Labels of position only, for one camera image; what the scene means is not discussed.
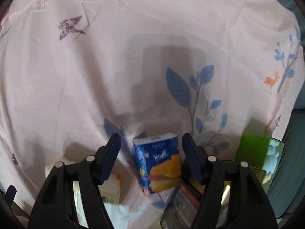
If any pink printed bed sheet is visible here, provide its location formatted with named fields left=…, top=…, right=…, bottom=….
left=0, top=0, right=303, bottom=229

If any black tin box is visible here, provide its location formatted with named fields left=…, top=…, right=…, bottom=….
left=159, top=164, right=233, bottom=229

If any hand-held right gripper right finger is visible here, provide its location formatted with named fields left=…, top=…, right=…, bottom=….
left=181, top=133, right=279, bottom=229

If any grey sofa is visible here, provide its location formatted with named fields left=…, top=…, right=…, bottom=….
left=267, top=0, right=305, bottom=222

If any green cardboard box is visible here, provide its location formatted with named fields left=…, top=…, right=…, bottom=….
left=235, top=134, right=285, bottom=184

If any white tissue sheet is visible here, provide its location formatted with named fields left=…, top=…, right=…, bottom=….
left=104, top=203, right=131, bottom=229

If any yellow tissue pack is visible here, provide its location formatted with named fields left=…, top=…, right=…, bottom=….
left=45, top=155, right=122, bottom=220

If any blue tissue packet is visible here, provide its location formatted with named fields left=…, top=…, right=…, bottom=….
left=132, top=132, right=183, bottom=195

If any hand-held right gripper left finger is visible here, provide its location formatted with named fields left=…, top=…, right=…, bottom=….
left=27, top=133, right=122, bottom=229

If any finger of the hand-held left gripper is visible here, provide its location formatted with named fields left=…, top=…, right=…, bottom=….
left=5, top=185, right=18, bottom=207

